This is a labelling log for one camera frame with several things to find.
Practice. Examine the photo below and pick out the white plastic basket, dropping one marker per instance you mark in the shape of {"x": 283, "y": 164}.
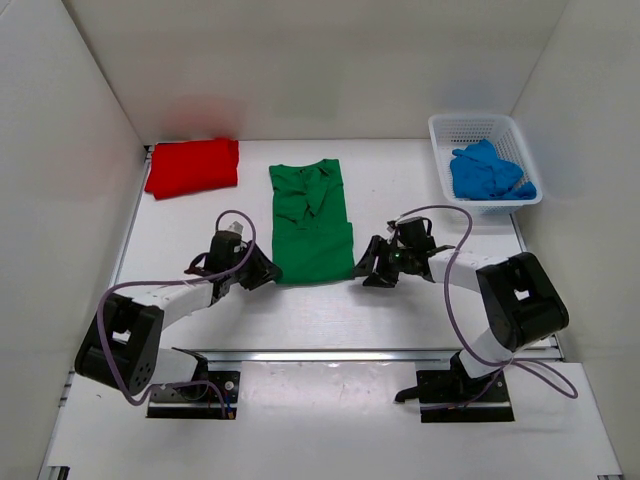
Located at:
{"x": 457, "y": 131}

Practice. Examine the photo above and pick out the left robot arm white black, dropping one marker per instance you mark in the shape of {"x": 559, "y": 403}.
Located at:
{"x": 121, "y": 348}

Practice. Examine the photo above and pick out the aluminium rail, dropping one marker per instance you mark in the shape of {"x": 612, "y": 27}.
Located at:
{"x": 328, "y": 356}
{"x": 118, "y": 236}

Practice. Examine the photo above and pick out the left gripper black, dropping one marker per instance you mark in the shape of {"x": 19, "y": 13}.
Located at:
{"x": 263, "y": 269}

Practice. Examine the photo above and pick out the folded red t shirt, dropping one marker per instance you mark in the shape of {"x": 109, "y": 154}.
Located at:
{"x": 190, "y": 167}

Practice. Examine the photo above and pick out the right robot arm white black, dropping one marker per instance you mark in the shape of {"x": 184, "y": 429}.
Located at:
{"x": 521, "y": 304}

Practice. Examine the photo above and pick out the green t shirt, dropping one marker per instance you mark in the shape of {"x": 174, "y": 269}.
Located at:
{"x": 312, "y": 237}

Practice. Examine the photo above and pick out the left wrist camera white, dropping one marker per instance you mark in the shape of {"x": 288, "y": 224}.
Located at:
{"x": 236, "y": 228}

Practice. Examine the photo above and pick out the blue t shirt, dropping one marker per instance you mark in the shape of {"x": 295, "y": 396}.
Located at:
{"x": 478, "y": 174}

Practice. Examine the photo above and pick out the aluminium rail left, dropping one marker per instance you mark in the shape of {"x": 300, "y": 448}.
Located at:
{"x": 118, "y": 236}

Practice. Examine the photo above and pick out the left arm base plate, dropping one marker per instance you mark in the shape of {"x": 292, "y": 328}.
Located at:
{"x": 201, "y": 402}

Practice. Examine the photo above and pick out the aluminium rail front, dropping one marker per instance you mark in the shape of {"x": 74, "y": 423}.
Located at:
{"x": 328, "y": 356}

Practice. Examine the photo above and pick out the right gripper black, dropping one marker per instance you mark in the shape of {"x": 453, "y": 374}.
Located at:
{"x": 380, "y": 276}

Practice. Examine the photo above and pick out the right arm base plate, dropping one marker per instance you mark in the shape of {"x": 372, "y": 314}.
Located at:
{"x": 452, "y": 396}

